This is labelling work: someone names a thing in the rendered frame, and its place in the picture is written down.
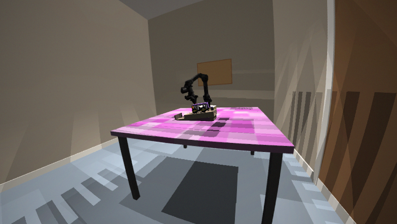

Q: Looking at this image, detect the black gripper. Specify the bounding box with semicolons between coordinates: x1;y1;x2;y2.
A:
187;91;198;104

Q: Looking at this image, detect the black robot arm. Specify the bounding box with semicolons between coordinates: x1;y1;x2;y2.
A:
181;73;212;107

